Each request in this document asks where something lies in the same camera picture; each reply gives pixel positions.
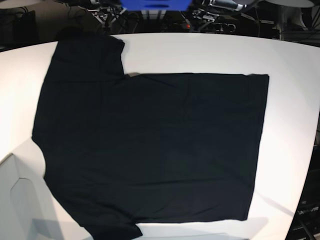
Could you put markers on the black T-shirt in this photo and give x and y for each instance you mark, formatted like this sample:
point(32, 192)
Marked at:
point(121, 150)

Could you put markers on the blue plastic bin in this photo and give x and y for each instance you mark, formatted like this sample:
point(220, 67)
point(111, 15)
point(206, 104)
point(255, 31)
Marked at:
point(168, 5)

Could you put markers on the white box at table corner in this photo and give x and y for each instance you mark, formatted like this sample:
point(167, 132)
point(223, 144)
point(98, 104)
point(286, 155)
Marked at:
point(26, 205)

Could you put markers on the robot arm image left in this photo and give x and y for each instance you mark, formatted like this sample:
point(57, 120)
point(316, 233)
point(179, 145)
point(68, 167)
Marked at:
point(106, 12)

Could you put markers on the black equipment at right edge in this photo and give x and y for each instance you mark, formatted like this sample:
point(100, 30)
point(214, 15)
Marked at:
point(306, 221)

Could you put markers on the black power strip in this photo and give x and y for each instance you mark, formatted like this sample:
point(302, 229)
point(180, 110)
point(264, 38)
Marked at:
point(207, 28)

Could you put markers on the robot arm image right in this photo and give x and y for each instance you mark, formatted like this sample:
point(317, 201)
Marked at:
point(210, 10)

